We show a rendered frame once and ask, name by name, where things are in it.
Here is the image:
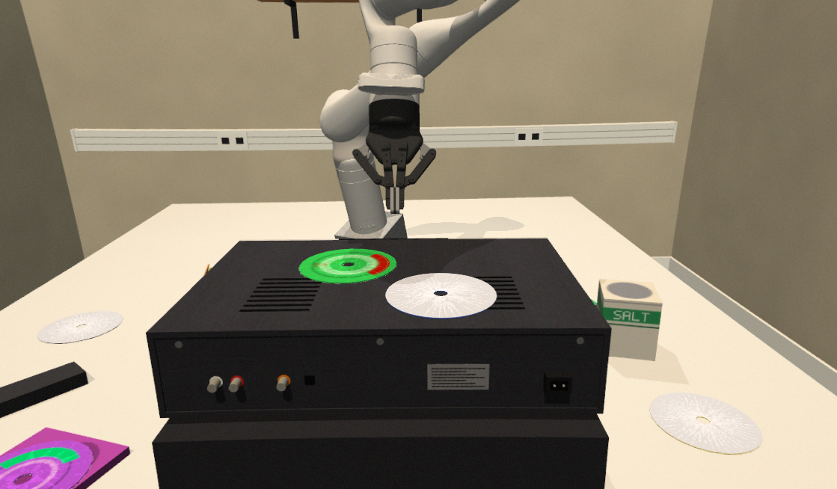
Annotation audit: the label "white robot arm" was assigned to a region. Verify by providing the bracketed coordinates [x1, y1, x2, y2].
[320, 0, 520, 234]

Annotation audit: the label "silver cd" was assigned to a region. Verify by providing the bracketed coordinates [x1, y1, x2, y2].
[385, 273, 497, 319]
[37, 311, 123, 344]
[650, 393, 762, 455]

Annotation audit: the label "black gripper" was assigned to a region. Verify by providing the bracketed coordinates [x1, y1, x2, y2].
[352, 99, 436, 214]

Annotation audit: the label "beige salt container with green label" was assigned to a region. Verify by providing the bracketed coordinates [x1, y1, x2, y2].
[596, 279, 663, 361]

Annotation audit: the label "green cd with red label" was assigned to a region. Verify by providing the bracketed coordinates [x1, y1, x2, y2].
[299, 249, 396, 283]

